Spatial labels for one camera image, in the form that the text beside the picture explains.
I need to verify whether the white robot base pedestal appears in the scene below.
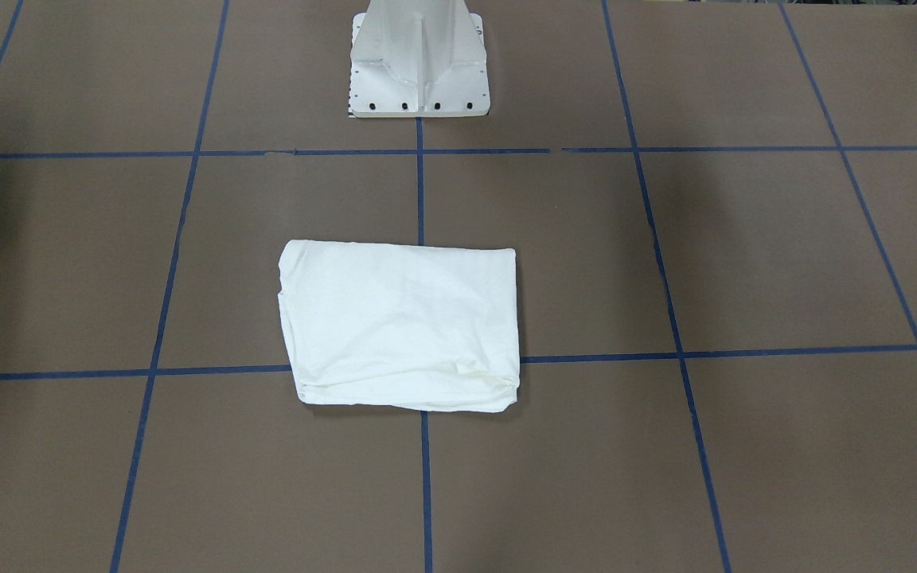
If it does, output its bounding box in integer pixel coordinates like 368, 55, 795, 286
347, 1, 491, 119

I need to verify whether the white long-sleeve printed shirt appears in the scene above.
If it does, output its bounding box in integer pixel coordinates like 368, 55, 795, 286
278, 240, 521, 413

